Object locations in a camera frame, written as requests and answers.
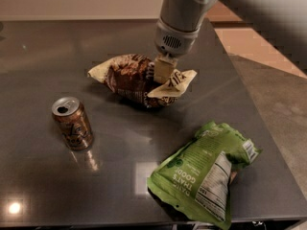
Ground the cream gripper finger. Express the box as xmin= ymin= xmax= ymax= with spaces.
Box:
xmin=153 ymin=54 xmax=177 ymax=83

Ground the green rice chip bag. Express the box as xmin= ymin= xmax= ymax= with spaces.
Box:
xmin=147 ymin=122 xmax=261 ymax=230

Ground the brown soda can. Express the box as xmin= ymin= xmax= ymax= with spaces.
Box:
xmin=52 ymin=97 xmax=94 ymax=150

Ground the brown chip bag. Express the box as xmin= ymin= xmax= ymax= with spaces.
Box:
xmin=88 ymin=54 xmax=197 ymax=108

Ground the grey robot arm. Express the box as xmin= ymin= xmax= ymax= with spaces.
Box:
xmin=154 ymin=0 xmax=307 ymax=74

